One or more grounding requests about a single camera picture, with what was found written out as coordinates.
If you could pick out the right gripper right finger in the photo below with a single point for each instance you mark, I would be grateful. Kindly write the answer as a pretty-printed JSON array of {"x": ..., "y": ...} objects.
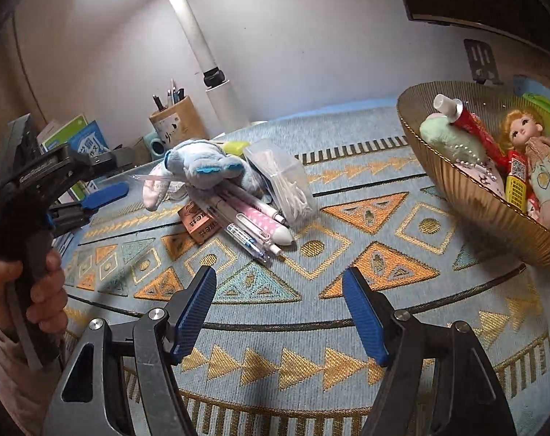
[{"x": 380, "y": 332}]

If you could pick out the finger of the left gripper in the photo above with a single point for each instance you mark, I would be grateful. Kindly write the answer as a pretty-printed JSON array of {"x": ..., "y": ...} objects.
[{"x": 105, "y": 196}]

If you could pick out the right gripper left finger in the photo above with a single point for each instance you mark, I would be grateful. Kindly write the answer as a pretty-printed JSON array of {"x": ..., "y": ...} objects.
[{"x": 187, "y": 311}]

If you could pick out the three colour dango plush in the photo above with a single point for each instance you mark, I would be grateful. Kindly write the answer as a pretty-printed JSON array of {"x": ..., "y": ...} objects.
[{"x": 464, "y": 150}]

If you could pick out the red ointment tube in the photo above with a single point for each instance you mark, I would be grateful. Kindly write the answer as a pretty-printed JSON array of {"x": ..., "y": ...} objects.
[{"x": 461, "y": 120}]

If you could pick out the blonde doll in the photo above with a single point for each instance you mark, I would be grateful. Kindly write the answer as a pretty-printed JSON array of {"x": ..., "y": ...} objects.
[{"x": 522, "y": 129}]

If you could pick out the left hand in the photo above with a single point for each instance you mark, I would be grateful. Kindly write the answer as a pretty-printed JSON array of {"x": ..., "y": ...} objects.
[{"x": 48, "y": 298}]

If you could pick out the green book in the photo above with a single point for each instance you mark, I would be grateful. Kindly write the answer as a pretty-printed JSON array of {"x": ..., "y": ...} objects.
[{"x": 56, "y": 133}]

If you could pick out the blue book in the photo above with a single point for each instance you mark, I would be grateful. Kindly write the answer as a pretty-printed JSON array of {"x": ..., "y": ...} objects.
[{"x": 89, "y": 140}]

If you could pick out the orange medicine box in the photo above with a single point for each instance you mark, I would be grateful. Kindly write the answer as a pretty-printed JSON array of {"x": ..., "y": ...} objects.
[{"x": 199, "y": 225}]

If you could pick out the blue patterned table mat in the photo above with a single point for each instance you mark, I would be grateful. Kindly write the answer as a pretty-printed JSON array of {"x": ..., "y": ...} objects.
[{"x": 278, "y": 353}]

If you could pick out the grey bunny plush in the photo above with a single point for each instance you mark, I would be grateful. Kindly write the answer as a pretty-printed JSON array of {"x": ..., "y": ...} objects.
[{"x": 201, "y": 164}]

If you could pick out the brown pen holder box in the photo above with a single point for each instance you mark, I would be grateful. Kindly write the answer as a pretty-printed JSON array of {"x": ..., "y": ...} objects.
[{"x": 178, "y": 123}]

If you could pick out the white desk lamp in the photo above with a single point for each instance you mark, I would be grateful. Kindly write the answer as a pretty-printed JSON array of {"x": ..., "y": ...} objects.
[{"x": 134, "y": 49}]

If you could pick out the blue cotton swab box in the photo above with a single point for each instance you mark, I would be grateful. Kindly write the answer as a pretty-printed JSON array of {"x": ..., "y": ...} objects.
[{"x": 285, "y": 179}]

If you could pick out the black phone stand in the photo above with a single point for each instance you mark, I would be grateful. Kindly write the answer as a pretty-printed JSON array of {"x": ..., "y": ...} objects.
[{"x": 481, "y": 61}]

